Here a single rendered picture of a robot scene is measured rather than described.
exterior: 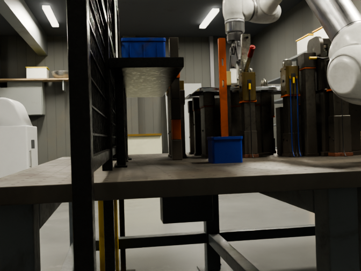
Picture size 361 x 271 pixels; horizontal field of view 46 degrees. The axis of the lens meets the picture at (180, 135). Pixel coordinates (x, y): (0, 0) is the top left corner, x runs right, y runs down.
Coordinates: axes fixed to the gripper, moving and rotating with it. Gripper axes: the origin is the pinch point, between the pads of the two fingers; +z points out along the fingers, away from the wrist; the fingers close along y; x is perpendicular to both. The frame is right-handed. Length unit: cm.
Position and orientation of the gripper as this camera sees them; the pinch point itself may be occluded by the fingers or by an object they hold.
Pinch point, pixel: (236, 78)
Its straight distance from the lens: 197.4
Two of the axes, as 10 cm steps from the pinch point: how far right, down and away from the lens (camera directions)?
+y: -1.1, 0.4, 9.9
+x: -9.9, 0.3, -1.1
